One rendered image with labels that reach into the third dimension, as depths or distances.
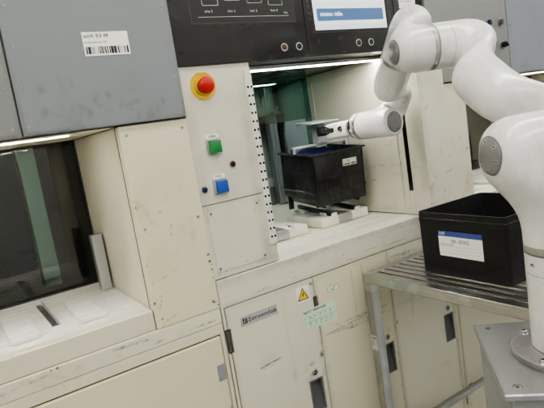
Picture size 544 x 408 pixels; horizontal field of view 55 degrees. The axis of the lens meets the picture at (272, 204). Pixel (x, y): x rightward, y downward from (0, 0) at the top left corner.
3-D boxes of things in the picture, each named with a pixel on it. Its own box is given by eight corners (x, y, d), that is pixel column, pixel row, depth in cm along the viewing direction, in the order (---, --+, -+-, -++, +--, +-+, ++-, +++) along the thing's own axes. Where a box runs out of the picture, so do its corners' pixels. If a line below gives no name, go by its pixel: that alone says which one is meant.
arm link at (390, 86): (410, 27, 142) (384, 104, 168) (375, 56, 135) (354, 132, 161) (437, 43, 139) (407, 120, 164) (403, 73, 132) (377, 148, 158)
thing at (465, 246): (422, 270, 148) (415, 211, 145) (484, 246, 162) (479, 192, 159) (512, 287, 124) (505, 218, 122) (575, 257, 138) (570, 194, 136)
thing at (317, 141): (314, 220, 173) (304, 125, 166) (282, 212, 190) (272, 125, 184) (371, 205, 184) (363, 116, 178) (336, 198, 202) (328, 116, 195)
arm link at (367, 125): (367, 105, 164) (349, 121, 160) (399, 99, 153) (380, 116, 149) (378, 128, 167) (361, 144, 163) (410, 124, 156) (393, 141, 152)
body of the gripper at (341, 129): (348, 140, 163) (325, 142, 172) (371, 135, 168) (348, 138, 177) (345, 116, 161) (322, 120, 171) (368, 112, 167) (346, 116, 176)
